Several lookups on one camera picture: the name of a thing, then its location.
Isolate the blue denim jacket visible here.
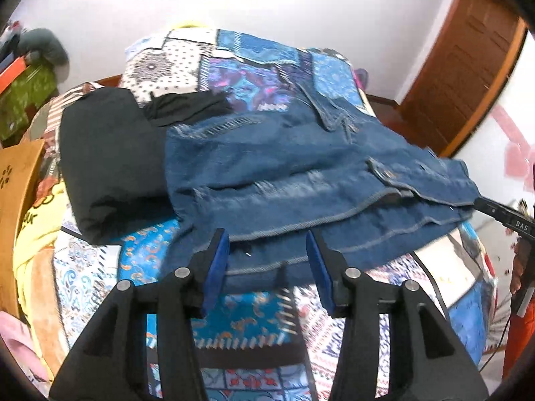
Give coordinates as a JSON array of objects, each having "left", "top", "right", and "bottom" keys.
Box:
[{"left": 160, "top": 47, "right": 482, "bottom": 297}]

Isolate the person's right hand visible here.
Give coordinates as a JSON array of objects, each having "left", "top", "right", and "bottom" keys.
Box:
[{"left": 510, "top": 238, "right": 531, "bottom": 294}]

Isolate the yellow printed cloth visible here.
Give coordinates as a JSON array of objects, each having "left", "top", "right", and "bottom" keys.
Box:
[{"left": 13, "top": 181, "right": 68, "bottom": 284}]

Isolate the blue patchwork bedspread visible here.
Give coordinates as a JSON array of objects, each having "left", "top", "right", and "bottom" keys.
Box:
[{"left": 52, "top": 27, "right": 497, "bottom": 400}]

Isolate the wooden door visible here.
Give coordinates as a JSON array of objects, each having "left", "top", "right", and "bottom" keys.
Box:
[{"left": 399, "top": 0, "right": 527, "bottom": 156}]

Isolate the black folded garment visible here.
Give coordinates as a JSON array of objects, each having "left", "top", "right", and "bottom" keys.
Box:
[{"left": 59, "top": 87, "right": 232, "bottom": 245}]

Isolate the grey purple backpack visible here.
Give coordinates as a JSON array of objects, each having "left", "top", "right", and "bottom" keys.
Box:
[{"left": 354, "top": 68, "right": 369, "bottom": 92}]

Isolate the striped cloth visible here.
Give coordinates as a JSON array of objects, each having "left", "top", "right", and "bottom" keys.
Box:
[{"left": 24, "top": 82, "right": 105, "bottom": 177}]

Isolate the orange box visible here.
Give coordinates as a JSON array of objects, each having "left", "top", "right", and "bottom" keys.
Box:
[{"left": 0, "top": 57, "right": 26, "bottom": 93}]

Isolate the grey plush cushion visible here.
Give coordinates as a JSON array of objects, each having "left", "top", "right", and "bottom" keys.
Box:
[{"left": 17, "top": 28, "right": 69, "bottom": 66}]

